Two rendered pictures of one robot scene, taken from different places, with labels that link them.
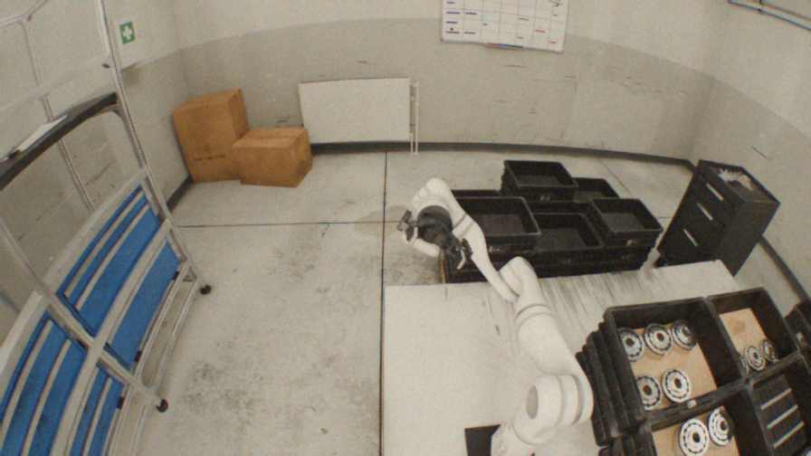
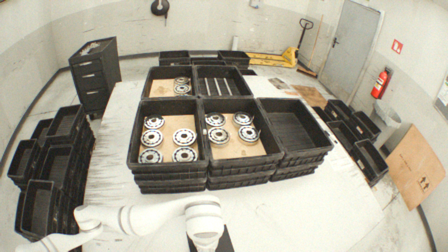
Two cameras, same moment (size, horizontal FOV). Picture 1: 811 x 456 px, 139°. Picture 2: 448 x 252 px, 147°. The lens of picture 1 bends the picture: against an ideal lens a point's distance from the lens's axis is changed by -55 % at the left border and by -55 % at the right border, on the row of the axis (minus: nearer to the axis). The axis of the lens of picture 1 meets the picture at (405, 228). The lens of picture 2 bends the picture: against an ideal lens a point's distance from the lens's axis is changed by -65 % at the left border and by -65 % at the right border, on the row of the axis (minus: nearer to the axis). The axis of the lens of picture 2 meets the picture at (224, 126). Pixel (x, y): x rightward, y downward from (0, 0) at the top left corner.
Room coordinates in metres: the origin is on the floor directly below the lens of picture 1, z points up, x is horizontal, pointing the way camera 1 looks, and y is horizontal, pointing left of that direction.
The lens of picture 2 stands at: (0.22, -0.11, 1.45)
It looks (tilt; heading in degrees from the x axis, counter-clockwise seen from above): 42 degrees down; 250
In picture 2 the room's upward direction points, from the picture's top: 10 degrees clockwise
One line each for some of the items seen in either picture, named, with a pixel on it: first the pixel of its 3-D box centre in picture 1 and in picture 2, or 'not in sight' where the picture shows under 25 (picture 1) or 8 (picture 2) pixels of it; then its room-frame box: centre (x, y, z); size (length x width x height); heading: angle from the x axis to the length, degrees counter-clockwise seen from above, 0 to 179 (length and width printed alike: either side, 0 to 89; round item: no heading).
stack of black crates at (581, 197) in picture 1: (584, 210); (47, 144); (1.64, -1.20, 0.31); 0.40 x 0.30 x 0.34; 92
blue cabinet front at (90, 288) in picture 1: (128, 275); not in sight; (0.76, 1.29, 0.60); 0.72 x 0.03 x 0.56; 2
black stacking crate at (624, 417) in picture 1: (670, 360); (168, 136); (0.26, -0.68, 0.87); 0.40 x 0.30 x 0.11; 88
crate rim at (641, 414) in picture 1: (680, 349); (167, 127); (0.26, -0.68, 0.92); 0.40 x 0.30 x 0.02; 88
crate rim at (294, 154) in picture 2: not in sight; (294, 122); (-0.34, -0.66, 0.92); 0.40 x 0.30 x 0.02; 88
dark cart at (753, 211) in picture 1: (714, 233); (99, 78); (1.22, -2.16, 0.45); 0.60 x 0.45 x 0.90; 92
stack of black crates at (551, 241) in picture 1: (552, 253); (64, 178); (1.23, -0.81, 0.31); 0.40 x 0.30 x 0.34; 92
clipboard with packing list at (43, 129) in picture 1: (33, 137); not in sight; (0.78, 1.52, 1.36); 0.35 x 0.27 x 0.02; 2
